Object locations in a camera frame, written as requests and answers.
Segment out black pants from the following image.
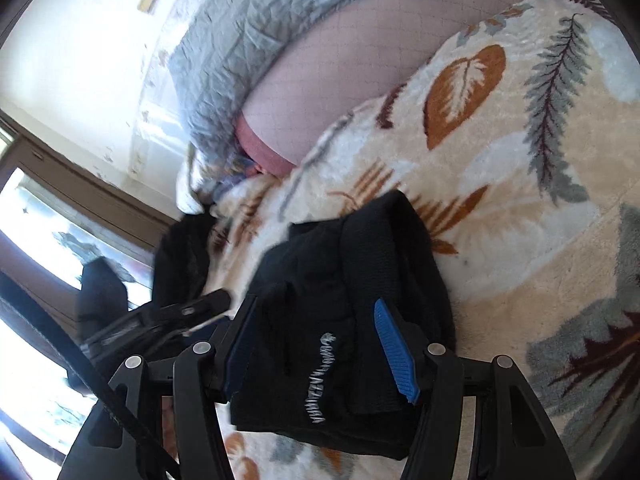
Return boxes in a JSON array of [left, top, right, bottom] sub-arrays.
[[230, 191, 456, 460]]

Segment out black garment pile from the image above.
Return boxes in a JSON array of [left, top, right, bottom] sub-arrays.
[[151, 214, 217, 308]]

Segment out grey quilted pillow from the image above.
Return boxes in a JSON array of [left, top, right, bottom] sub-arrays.
[[168, 0, 355, 170]]

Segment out white patterned cloth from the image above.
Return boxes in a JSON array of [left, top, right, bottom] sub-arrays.
[[176, 143, 262, 214]]

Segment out leaf pattern fleece blanket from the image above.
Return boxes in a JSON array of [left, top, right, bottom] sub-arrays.
[[205, 0, 639, 479]]

